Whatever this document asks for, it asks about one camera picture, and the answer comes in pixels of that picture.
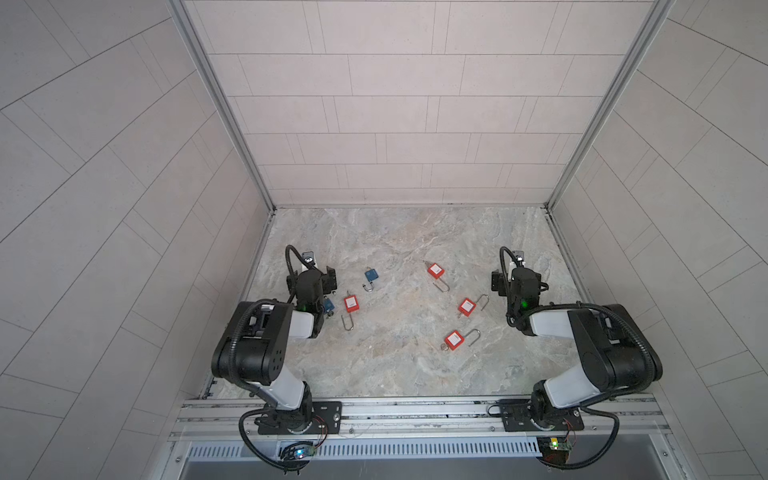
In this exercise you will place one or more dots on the red padlock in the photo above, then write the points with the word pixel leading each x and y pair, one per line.
pixel 457 339
pixel 351 305
pixel 468 306
pixel 436 272

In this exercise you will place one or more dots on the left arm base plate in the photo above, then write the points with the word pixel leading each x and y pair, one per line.
pixel 323 417

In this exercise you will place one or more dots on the right green circuit board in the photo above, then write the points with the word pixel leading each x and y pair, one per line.
pixel 555 450

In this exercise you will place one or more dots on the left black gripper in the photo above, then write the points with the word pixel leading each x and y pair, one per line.
pixel 325 303

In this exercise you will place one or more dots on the aluminium mounting rail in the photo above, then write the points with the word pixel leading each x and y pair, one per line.
pixel 389 417

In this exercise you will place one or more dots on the green circuit board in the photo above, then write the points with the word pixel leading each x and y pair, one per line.
pixel 555 450
pixel 299 451

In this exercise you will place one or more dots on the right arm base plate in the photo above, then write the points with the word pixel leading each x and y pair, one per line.
pixel 520 415

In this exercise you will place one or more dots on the left green circuit board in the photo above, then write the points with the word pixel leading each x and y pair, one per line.
pixel 299 451

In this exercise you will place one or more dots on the white slotted cable duct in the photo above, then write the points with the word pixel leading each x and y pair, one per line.
pixel 382 449

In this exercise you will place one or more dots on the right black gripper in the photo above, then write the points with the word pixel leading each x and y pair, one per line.
pixel 513 309

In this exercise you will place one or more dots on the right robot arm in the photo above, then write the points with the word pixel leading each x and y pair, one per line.
pixel 614 357

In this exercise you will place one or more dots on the small blue padlock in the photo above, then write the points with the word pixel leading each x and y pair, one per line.
pixel 371 275

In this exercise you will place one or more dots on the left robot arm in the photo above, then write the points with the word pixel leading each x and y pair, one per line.
pixel 252 351

